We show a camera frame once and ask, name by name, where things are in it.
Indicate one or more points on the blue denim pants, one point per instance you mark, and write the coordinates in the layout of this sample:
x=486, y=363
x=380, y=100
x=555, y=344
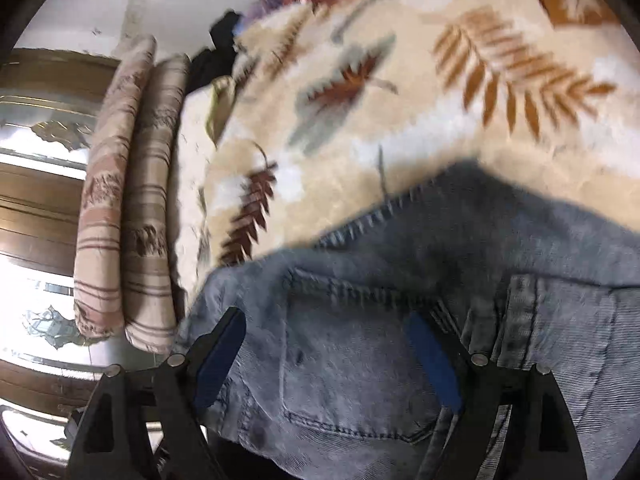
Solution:
x=350, y=335

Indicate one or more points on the colourful patterned cloth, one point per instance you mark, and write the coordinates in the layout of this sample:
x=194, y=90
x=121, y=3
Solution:
x=272, y=5

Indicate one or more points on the black cloth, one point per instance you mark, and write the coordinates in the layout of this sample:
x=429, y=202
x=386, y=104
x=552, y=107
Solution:
x=212, y=60

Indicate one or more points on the leaf print blanket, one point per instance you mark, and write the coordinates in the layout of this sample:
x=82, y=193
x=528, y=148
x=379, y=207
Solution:
x=425, y=110

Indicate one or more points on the wooden door with glass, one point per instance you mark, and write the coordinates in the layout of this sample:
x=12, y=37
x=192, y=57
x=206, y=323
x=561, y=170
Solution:
x=35, y=200

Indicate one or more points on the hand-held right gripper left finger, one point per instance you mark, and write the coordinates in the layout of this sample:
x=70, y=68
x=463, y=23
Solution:
x=215, y=360

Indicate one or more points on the cream floral bedsheet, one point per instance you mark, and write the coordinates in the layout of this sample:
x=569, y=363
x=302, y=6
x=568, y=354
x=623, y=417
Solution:
x=192, y=160

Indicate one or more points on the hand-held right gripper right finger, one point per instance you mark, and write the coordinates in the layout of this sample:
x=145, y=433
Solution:
x=432, y=360

